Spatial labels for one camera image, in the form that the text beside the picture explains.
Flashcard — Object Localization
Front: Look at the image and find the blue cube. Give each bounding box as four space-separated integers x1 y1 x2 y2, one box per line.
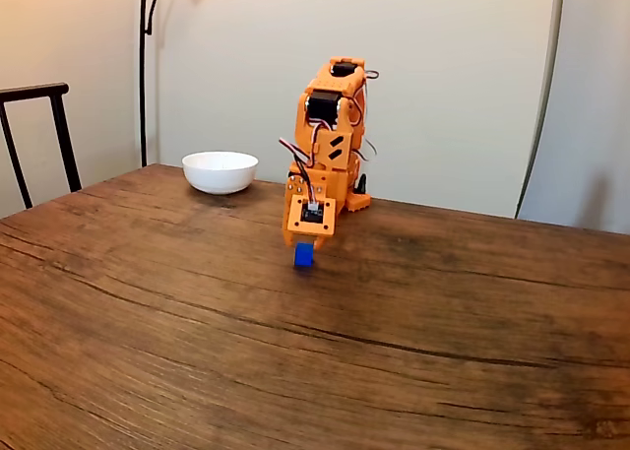
293 242 315 270

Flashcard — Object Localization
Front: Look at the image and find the white bowl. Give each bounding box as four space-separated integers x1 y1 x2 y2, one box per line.
181 150 260 196

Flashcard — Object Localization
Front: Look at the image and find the black floor lamp pole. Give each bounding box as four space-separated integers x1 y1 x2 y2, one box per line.
138 0 165 168

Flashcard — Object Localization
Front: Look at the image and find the black wooden chair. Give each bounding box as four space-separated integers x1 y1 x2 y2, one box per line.
0 82 83 211

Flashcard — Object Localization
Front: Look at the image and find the orange gripper camera mount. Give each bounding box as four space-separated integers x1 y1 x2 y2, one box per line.
286 193 338 238

